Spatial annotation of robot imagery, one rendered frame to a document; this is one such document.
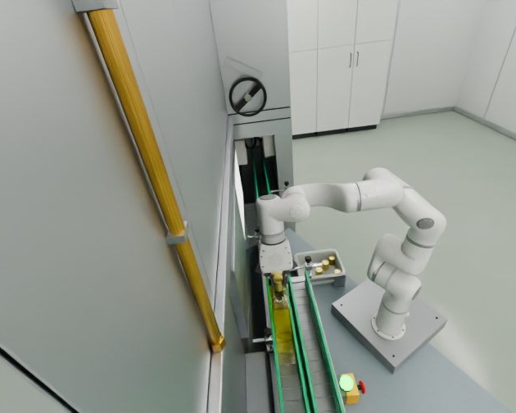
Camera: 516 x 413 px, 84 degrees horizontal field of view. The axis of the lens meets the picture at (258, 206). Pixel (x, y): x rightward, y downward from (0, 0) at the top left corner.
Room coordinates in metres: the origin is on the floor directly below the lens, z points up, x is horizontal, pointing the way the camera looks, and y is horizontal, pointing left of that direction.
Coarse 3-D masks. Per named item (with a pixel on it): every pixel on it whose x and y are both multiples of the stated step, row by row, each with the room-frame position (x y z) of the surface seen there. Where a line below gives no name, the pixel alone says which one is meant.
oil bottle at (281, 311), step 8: (272, 304) 0.60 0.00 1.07; (280, 304) 0.58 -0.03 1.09; (280, 312) 0.58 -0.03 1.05; (288, 312) 0.58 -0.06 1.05; (280, 320) 0.58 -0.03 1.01; (288, 320) 0.58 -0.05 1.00; (280, 328) 0.58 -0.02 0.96; (288, 328) 0.58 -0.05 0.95; (280, 336) 0.58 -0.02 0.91; (288, 336) 0.58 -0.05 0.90
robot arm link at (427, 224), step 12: (408, 192) 0.68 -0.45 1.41; (408, 204) 0.63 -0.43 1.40; (420, 204) 0.61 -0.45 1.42; (408, 216) 0.60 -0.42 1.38; (420, 216) 0.58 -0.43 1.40; (432, 216) 0.57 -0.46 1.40; (444, 216) 0.59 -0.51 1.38; (420, 228) 0.58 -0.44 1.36; (432, 228) 0.57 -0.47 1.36; (444, 228) 0.58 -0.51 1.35; (420, 240) 0.59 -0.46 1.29; (432, 240) 0.58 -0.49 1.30
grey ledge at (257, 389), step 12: (252, 360) 0.52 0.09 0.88; (264, 360) 0.51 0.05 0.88; (252, 372) 0.48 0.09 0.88; (264, 372) 0.47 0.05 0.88; (252, 384) 0.44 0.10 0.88; (264, 384) 0.43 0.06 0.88; (252, 396) 0.40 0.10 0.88; (264, 396) 0.40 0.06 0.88; (252, 408) 0.37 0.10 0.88; (264, 408) 0.37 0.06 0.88
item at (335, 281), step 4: (296, 272) 0.97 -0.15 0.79; (296, 276) 0.97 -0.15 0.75; (336, 276) 0.88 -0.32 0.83; (340, 276) 0.88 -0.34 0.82; (344, 276) 0.88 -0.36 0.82; (312, 280) 0.88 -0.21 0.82; (316, 280) 0.88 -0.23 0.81; (320, 280) 0.88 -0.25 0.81; (324, 280) 0.88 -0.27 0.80; (328, 280) 0.88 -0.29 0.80; (332, 280) 0.88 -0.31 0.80; (336, 280) 0.88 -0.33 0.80; (340, 280) 0.88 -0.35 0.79; (344, 280) 0.88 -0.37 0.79; (312, 284) 0.89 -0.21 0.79; (316, 284) 0.88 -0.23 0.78; (320, 284) 0.88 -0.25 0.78; (324, 284) 0.88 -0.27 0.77; (328, 284) 0.88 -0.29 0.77; (332, 284) 0.88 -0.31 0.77; (336, 284) 0.88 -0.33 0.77; (340, 284) 0.88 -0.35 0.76; (344, 284) 0.88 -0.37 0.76; (312, 288) 0.89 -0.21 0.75; (316, 288) 0.88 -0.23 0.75
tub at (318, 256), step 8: (296, 256) 1.03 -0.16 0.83; (304, 256) 1.04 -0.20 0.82; (312, 256) 1.04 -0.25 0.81; (320, 256) 1.04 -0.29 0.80; (336, 256) 1.00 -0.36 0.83; (304, 264) 1.03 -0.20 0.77; (312, 264) 1.03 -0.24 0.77; (336, 264) 0.99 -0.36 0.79; (304, 272) 0.98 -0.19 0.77; (312, 272) 0.97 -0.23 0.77; (328, 272) 0.96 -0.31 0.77; (344, 272) 0.89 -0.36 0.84
